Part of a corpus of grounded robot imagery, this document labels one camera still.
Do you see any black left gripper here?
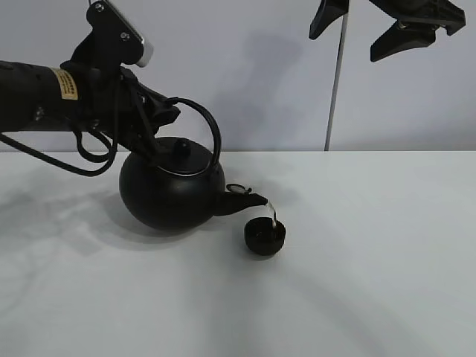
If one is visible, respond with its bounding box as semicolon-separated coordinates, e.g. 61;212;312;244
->
68;61;180;162

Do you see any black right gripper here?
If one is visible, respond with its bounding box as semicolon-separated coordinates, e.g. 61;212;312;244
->
309;0;466;62

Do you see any black round teapot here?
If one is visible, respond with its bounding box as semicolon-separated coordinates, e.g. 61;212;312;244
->
119;97;268;232

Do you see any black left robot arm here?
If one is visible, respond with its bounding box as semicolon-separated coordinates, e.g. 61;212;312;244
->
1;61;180;158

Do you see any small black teacup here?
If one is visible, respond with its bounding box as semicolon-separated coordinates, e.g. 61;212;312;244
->
244;217;286;257

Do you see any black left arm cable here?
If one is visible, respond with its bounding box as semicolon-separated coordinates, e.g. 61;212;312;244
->
0;74;157;179

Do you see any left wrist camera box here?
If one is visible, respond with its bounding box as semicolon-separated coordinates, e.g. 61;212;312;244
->
86;1;154;68

